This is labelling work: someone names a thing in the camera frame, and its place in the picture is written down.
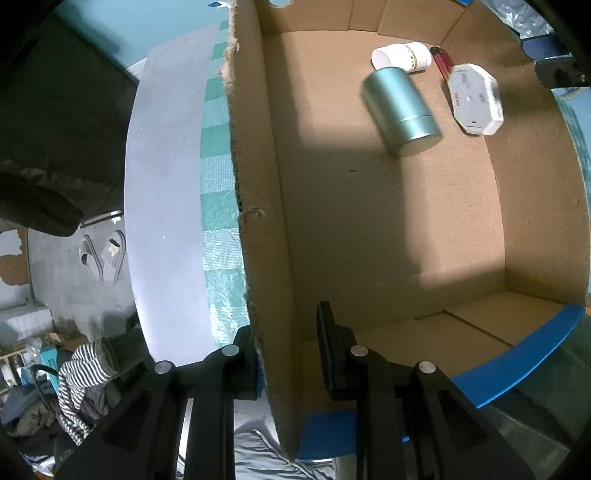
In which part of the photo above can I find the white octagonal box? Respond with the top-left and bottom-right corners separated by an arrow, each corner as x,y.
445,64 -> 504,137

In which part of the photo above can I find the striped cloth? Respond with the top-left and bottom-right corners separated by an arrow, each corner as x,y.
58,344 -> 122,446

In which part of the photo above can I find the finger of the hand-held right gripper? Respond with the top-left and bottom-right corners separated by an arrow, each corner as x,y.
521,33 -> 591,88

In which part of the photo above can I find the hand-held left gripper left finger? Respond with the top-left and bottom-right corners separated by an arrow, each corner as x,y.
58,325 -> 266,480

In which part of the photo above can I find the black jacket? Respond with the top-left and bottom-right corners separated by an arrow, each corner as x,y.
0,0 -> 139,236

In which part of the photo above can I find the blue sided cardboard box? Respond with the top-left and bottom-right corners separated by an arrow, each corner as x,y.
222,0 -> 591,462

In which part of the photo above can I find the white paper cup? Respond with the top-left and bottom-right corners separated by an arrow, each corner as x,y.
370,41 -> 434,73

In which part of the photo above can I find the colourful lighter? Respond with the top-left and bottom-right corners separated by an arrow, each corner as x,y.
429,46 -> 455,84

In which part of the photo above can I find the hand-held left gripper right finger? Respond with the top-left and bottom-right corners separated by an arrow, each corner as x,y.
316,301 -> 536,480

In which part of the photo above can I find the grey crumpled sheet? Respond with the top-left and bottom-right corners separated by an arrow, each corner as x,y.
231,397 -> 338,480

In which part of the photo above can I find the dark clothes pile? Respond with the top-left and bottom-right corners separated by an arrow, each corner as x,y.
0,383 -> 61,439

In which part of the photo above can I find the white storage box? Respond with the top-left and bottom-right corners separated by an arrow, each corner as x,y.
0,304 -> 52,343

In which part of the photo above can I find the teal cylindrical can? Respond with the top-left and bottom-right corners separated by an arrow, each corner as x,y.
360,67 -> 443,155

